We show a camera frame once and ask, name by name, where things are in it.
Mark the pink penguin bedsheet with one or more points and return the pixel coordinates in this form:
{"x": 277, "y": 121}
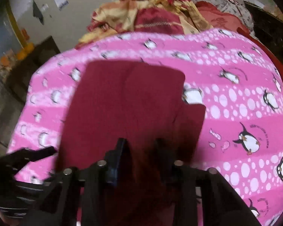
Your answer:
{"x": 238, "y": 94}

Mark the red embroidered pillow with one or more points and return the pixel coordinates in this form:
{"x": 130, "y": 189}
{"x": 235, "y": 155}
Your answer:
{"x": 218, "y": 18}

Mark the red and yellow floral blanket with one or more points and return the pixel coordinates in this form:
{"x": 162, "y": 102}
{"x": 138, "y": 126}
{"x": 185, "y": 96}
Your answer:
{"x": 151, "y": 11}

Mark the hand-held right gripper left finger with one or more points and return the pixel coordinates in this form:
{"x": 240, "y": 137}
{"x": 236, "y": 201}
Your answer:
{"x": 118, "y": 162}

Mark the dark wooden cabinet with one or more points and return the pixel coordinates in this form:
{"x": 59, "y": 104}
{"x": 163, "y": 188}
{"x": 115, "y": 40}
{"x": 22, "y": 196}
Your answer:
{"x": 35, "y": 63}

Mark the orange basket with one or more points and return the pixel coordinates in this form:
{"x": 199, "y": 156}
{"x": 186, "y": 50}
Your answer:
{"x": 23, "y": 50}

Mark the dark wooden headboard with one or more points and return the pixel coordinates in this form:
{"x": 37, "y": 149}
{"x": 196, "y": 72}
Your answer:
{"x": 268, "y": 28}

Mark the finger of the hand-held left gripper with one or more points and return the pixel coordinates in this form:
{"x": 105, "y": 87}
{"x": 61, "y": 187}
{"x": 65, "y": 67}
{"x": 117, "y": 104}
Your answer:
{"x": 41, "y": 152}

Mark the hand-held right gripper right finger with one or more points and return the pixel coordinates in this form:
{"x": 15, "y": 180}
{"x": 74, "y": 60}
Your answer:
{"x": 179, "y": 176}

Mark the maroon shirt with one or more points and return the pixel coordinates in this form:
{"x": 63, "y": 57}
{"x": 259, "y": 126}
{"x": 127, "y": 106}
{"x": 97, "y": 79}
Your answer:
{"x": 132, "y": 103}

